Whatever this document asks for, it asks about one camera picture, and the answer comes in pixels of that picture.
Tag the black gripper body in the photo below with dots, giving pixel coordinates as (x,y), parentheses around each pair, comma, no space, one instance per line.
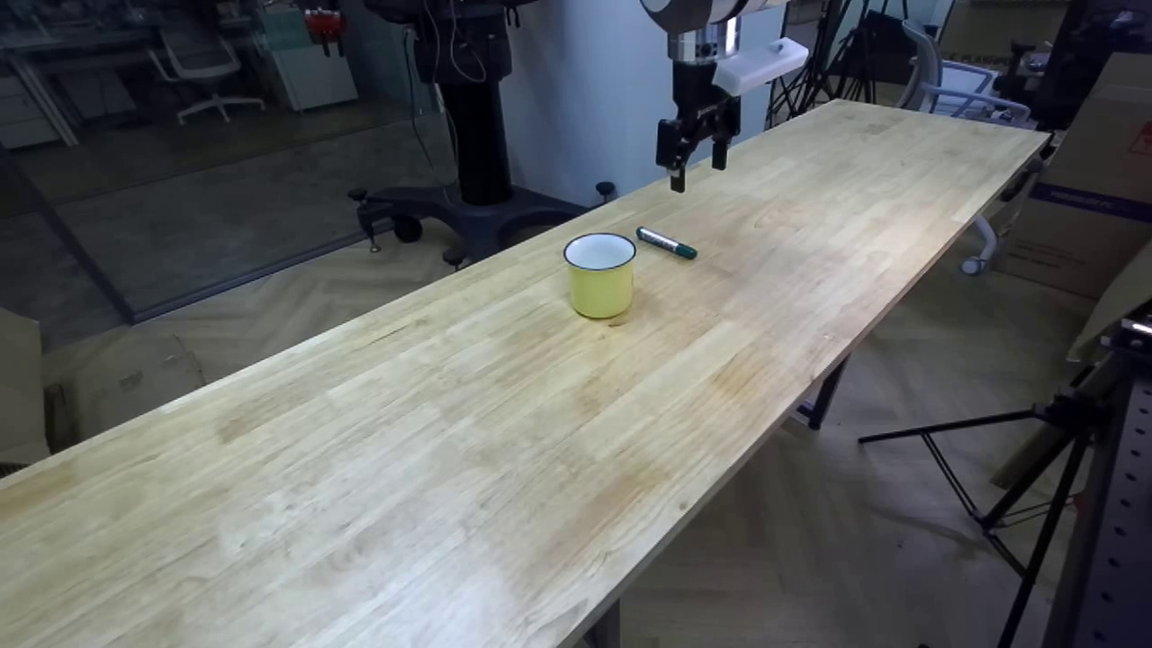
(697,108)

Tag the black perforated rack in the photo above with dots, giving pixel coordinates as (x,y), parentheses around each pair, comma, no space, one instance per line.
(1121,528)

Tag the white table leg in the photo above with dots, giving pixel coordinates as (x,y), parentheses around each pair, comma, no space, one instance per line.
(989,245)

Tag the grey floor mat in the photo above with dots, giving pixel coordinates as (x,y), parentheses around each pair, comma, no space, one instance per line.
(182,229)

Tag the black chair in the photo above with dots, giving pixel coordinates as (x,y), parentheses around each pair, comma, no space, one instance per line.
(877,55)

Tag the black table leg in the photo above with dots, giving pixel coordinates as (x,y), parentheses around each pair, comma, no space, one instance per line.
(823,397)

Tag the yellow enamel cup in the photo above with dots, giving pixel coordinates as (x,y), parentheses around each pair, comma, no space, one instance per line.
(598,289)

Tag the grey desk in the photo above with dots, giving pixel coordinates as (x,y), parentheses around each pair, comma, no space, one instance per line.
(49,103)

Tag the white office chair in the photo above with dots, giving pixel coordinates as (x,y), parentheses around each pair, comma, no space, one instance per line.
(201,65)

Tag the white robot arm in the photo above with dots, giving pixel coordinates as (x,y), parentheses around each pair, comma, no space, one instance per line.
(685,15)

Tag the white cabinet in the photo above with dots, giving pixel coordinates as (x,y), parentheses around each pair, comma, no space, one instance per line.
(311,72)

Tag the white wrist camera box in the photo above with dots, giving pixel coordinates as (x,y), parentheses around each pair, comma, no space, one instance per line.
(759,65)

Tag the large cardboard box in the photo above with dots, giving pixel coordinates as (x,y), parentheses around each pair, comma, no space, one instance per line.
(1101,180)

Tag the black robot pedestal stand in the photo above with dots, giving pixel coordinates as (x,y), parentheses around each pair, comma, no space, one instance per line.
(478,131)

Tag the red object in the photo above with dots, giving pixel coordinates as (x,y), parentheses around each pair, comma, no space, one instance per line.
(326,21)

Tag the black tripod stand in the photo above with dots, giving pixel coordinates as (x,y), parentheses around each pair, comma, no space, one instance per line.
(1057,481)

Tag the green capped marker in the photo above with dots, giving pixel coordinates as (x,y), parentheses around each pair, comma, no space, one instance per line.
(667,241)

